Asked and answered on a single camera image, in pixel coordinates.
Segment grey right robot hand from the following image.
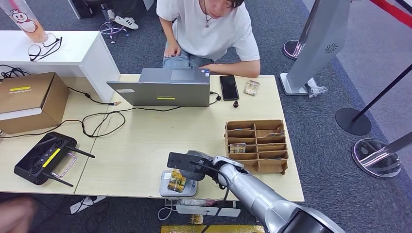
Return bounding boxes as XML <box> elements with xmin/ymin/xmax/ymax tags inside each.
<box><xmin>179</xmin><ymin>150</ymin><xmax>215</xmax><ymax>183</ymax></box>

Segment autumn forest print ID card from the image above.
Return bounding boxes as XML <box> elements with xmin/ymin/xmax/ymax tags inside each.
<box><xmin>167</xmin><ymin>169</ymin><xmax>188</xmax><ymax>194</ymax></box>

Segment autumn print room key card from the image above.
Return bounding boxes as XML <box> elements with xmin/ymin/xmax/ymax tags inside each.
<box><xmin>229</xmin><ymin>143</ymin><xmax>247</xmax><ymax>154</ymax></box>

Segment grey card reader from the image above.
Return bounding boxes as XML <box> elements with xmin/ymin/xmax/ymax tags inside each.
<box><xmin>159</xmin><ymin>170</ymin><xmax>198</xmax><ymax>198</ymax></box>

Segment wooden card organizer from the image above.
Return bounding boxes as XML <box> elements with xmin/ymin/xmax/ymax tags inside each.
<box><xmin>224</xmin><ymin>119</ymin><xmax>290</xmax><ymax>176</ymax></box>

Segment clear-sleeved print card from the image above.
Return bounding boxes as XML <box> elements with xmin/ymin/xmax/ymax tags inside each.
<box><xmin>243</xmin><ymin>80</ymin><xmax>261</xmax><ymax>97</ymax></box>

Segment person's right hand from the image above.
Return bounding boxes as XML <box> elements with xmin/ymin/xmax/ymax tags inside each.
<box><xmin>163</xmin><ymin>42</ymin><xmax>182</xmax><ymax>59</ymax></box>

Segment person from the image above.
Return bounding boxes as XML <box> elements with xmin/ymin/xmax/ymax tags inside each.
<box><xmin>156</xmin><ymin>0</ymin><xmax>261</xmax><ymax>79</ymax></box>

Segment worn yellow floor tape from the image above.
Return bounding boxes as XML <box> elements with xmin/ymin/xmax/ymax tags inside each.
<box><xmin>161</xmin><ymin>215</ymin><xmax>265</xmax><ymax>233</ymax></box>

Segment grey laptop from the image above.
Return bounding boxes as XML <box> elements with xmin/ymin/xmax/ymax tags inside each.
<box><xmin>106</xmin><ymin>67</ymin><xmax>211</xmax><ymax>108</ymax></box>

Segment black smartphone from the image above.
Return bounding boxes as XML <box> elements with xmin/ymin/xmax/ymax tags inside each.
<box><xmin>219</xmin><ymin>75</ymin><xmax>240</xmax><ymax>101</ymax></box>

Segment white power strip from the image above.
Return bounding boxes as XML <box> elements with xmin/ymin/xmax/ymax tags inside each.
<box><xmin>70</xmin><ymin>195</ymin><xmax>107</xmax><ymax>215</ymax></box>

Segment clear plastic wrap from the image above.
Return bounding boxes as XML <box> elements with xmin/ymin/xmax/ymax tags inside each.
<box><xmin>306</xmin><ymin>78</ymin><xmax>328</xmax><ymax>99</ymax></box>

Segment black remote controller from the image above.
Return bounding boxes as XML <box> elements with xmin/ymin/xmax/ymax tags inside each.
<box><xmin>14</xmin><ymin>131</ymin><xmax>96</xmax><ymax>187</ymax></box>

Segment chrome stool base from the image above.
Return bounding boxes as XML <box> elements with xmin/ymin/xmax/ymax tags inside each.
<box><xmin>98</xmin><ymin>3</ymin><xmax>129</xmax><ymax>44</ymax></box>

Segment cardboard box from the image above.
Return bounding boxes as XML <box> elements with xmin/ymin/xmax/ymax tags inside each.
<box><xmin>0</xmin><ymin>72</ymin><xmax>70</xmax><ymax>135</ymax></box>

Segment white cabinet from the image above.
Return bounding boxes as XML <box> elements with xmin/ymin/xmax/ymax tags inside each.
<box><xmin>0</xmin><ymin>30</ymin><xmax>121</xmax><ymax>103</ymax></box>

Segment blurred reddish object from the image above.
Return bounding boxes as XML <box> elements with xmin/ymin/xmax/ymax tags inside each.
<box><xmin>0</xmin><ymin>197</ymin><xmax>36</xmax><ymax>233</ymax></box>

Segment grey kiosk stand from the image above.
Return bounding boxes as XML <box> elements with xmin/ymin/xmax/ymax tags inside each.
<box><xmin>279</xmin><ymin>0</ymin><xmax>353</xmax><ymax>97</ymax></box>

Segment black-framed glasses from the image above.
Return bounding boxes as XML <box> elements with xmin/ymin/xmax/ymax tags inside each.
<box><xmin>27</xmin><ymin>33</ymin><xmax>64</xmax><ymax>62</ymax></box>

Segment black cabinet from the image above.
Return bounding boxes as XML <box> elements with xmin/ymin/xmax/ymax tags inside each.
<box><xmin>68</xmin><ymin>0</ymin><xmax>97</xmax><ymax>20</ymax></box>

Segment snowman print cup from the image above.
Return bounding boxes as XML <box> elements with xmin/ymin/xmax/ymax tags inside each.
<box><xmin>0</xmin><ymin>0</ymin><xmax>50</xmax><ymax>44</ymax></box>

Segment red barrier belt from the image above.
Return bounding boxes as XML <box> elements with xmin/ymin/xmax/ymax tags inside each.
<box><xmin>368</xmin><ymin>0</ymin><xmax>412</xmax><ymax>30</ymax></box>

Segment black camera cable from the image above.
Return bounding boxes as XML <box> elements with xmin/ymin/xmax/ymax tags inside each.
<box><xmin>190</xmin><ymin>162</ymin><xmax>231</xmax><ymax>233</ymax></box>

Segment white reader cable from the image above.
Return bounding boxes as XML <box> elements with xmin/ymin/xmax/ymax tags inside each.
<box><xmin>157</xmin><ymin>199</ymin><xmax>174</xmax><ymax>222</ymax></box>

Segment long black cable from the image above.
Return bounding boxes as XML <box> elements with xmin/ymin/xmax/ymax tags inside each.
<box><xmin>0</xmin><ymin>91</ymin><xmax>222</xmax><ymax>139</ymax></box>

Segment black cable with plug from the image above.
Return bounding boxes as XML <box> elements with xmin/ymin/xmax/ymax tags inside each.
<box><xmin>68</xmin><ymin>86</ymin><xmax>122</xmax><ymax>107</ymax></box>

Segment chrome stanchion post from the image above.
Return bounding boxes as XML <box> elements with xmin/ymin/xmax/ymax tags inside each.
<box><xmin>282</xmin><ymin>0</ymin><xmax>323</xmax><ymax>62</ymax></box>
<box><xmin>351</xmin><ymin>131</ymin><xmax>412</xmax><ymax>179</ymax></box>

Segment black stanchion post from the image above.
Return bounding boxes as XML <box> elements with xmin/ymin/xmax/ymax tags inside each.
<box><xmin>335</xmin><ymin>64</ymin><xmax>412</xmax><ymax>137</ymax></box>

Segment black cable bundle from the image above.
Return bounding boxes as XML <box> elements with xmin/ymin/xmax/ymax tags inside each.
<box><xmin>0</xmin><ymin>64</ymin><xmax>31</xmax><ymax>80</ymax></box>

